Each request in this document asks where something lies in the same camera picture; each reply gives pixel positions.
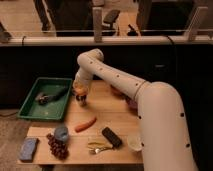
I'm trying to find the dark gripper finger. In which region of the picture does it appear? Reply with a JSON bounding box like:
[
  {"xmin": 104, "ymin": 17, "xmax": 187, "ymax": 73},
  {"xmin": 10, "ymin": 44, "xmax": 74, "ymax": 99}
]
[{"xmin": 76, "ymin": 95, "xmax": 87, "ymax": 106}]

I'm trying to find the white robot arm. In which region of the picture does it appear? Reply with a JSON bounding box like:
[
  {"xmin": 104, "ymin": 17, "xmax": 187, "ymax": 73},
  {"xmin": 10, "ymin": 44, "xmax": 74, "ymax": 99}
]
[{"xmin": 75, "ymin": 49, "xmax": 199, "ymax": 171}]

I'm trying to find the metal cup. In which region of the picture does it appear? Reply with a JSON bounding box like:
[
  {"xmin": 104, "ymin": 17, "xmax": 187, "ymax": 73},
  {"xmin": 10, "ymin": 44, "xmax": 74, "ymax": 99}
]
[{"xmin": 54, "ymin": 125, "xmax": 69, "ymax": 143}]

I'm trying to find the orange carrot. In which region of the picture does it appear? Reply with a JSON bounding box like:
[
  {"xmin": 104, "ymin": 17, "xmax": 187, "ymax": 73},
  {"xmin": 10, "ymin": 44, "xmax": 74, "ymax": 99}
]
[{"xmin": 74, "ymin": 117, "xmax": 97, "ymax": 133}]

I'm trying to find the green plastic tray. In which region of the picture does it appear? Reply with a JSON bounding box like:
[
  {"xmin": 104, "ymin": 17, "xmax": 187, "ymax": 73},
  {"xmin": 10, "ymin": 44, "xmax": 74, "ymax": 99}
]
[{"xmin": 18, "ymin": 77, "xmax": 72, "ymax": 121}]

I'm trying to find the dark tool in tray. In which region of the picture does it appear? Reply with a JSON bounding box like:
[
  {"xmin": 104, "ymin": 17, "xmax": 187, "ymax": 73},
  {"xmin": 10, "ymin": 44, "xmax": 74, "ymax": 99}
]
[{"xmin": 35, "ymin": 87, "xmax": 68, "ymax": 105}]

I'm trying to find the yellow green utensil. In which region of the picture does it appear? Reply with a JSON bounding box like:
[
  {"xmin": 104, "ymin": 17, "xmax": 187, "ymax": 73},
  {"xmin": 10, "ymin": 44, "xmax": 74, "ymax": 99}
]
[{"xmin": 87, "ymin": 142, "xmax": 107, "ymax": 148}]

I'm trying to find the black rectangular bar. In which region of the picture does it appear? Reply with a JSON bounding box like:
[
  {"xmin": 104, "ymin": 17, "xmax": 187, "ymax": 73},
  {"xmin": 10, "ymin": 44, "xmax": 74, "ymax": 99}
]
[{"xmin": 102, "ymin": 127, "xmax": 122, "ymax": 148}]

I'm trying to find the dark red grape bunch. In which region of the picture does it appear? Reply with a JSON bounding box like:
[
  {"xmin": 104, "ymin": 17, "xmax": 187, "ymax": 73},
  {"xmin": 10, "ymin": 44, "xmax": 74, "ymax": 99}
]
[{"xmin": 46, "ymin": 133, "xmax": 69, "ymax": 160}]

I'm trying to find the white bowl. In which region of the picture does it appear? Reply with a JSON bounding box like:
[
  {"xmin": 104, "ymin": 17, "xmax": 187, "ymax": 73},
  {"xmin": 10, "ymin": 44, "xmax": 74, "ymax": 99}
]
[{"xmin": 127, "ymin": 134, "xmax": 142, "ymax": 152}]

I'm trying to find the blue sponge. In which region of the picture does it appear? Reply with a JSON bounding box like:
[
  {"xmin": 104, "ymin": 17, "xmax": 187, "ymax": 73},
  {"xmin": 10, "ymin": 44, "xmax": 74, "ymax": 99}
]
[{"xmin": 19, "ymin": 138, "xmax": 39, "ymax": 162}]

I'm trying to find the black office chair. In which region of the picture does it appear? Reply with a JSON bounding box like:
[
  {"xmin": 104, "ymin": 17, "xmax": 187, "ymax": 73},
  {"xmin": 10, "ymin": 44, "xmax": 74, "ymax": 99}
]
[{"xmin": 103, "ymin": 9, "xmax": 120, "ymax": 30}]

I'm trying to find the white horizontal rail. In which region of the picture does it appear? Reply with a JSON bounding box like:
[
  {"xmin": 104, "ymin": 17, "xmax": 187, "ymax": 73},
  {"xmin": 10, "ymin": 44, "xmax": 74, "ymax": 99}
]
[{"xmin": 0, "ymin": 35, "xmax": 213, "ymax": 46}]

